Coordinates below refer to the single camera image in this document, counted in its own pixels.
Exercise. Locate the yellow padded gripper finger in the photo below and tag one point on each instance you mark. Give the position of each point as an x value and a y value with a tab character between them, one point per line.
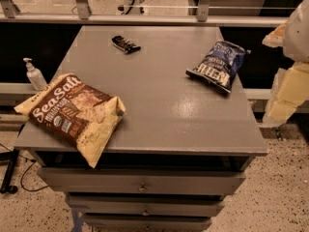
290	89
276	37

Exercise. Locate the blue chip bag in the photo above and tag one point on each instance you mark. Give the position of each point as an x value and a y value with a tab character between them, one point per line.
220	65

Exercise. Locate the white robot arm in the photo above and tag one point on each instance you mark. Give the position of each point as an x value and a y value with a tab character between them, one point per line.
296	38

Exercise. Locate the yellow brown sea salt chip bag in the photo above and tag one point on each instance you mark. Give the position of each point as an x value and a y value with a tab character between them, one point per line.
80	114

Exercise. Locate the grey drawer cabinet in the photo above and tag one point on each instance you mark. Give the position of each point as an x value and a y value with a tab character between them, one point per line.
172	122

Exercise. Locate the bottom grey drawer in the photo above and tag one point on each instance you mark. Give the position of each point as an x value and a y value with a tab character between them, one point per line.
148	223

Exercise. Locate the grey drawer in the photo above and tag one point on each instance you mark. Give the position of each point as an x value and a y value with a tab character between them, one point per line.
145	206
148	223
142	181

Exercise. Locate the middle grey drawer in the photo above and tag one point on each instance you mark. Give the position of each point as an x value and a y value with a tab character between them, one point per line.
145	206

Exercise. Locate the top grey drawer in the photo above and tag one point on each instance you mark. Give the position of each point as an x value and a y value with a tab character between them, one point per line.
142	181

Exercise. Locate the clear pump sanitizer bottle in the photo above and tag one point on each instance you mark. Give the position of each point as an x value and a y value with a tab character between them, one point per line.
34	75

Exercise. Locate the black stand leg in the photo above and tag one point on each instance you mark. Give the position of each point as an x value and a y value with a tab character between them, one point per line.
10	159

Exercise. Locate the grey metal railing frame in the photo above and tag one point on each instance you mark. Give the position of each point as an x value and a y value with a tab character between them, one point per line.
239	13

